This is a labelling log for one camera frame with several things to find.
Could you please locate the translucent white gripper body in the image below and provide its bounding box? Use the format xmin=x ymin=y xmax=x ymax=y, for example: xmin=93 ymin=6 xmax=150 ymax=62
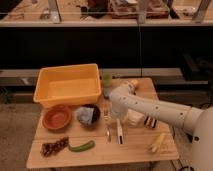
xmin=111 ymin=104 xmax=128 ymax=123

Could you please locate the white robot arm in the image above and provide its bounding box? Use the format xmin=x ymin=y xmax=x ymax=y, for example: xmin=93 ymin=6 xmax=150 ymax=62
xmin=109 ymin=82 xmax=213 ymax=171

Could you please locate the yellow plastic tray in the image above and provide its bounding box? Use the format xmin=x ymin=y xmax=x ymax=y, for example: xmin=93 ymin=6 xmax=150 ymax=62
xmin=33 ymin=63 xmax=101 ymax=108

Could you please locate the silver metal fork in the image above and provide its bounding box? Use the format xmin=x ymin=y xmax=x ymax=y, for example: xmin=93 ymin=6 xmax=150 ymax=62
xmin=104 ymin=109 xmax=111 ymax=142

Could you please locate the white plastic cup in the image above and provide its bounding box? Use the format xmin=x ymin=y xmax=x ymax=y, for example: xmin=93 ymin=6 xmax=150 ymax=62
xmin=127 ymin=110 xmax=144 ymax=127

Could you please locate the striped black red sponge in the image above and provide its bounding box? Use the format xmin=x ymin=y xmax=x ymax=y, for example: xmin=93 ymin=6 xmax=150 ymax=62
xmin=144 ymin=117 xmax=157 ymax=129

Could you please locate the dark bowl with cloth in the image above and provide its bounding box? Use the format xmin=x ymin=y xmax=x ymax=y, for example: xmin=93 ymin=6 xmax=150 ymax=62
xmin=75 ymin=104 xmax=100 ymax=126

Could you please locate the wooden table board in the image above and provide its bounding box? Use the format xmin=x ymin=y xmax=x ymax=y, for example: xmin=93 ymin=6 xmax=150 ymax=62
xmin=26 ymin=77 xmax=180 ymax=170

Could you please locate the green and blue bottle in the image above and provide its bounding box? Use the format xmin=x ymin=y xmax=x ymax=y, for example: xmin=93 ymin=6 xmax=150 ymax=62
xmin=102 ymin=73 xmax=113 ymax=99

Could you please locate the green chili pepper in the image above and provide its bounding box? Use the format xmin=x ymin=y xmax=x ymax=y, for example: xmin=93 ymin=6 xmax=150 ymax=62
xmin=68 ymin=140 xmax=95 ymax=152

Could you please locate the orange clay bowl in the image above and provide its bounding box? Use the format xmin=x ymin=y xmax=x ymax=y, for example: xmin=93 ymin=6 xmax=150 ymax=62
xmin=42 ymin=105 xmax=72 ymax=130

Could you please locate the black cable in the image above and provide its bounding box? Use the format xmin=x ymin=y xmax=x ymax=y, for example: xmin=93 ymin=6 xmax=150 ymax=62
xmin=169 ymin=124 xmax=194 ymax=171

